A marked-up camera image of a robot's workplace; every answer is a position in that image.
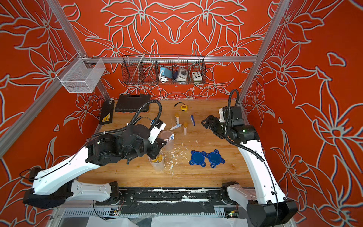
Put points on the white bottle yellow cap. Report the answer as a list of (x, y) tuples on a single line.
[(185, 126), (177, 118)]

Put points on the clear plastic container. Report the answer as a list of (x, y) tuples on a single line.
[(158, 166), (168, 136)]

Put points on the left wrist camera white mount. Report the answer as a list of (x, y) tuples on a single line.
[(155, 130)]

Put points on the white button box in basket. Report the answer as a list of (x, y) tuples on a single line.
[(197, 77)]

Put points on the grey device in basket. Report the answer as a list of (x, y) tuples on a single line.
[(181, 75)]

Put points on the aluminium frame post right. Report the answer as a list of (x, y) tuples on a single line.
[(282, 7)]

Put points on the white red toothpaste tube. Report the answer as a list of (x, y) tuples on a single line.
[(170, 138)]

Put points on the aluminium crossbar back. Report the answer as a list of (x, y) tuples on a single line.
[(207, 59)]

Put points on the white bottle yellow cap far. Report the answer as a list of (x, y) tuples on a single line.
[(177, 118)]

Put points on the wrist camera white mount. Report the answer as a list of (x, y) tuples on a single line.
[(223, 114), (155, 130)]

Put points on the blue white item in basket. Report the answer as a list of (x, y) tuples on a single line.
[(165, 75)]

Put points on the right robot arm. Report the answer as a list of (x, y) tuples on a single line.
[(269, 206)]

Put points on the black box yellow label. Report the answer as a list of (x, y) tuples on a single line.
[(107, 110)]

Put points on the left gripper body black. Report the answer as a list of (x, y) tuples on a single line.
[(153, 149)]

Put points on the blue lid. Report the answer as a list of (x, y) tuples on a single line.
[(215, 158), (198, 158)]

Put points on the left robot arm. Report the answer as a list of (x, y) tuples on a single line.
[(58, 184)]

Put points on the white wire basket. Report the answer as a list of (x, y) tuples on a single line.
[(81, 77)]

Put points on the black wire wall basket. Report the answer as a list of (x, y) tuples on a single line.
[(145, 72)]

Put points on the aluminium frame post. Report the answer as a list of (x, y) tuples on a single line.
[(282, 7), (80, 51)]

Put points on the yellow tape measure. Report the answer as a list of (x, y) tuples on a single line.
[(183, 106)]

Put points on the white blue toothpaste tube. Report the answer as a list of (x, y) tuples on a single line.
[(176, 126)]

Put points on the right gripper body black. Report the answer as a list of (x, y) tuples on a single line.
[(220, 129)]

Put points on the aluminium frame post left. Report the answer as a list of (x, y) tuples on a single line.
[(80, 51)]

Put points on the black tool case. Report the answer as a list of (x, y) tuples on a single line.
[(131, 103)]

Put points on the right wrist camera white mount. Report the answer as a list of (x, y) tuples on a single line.
[(223, 114)]

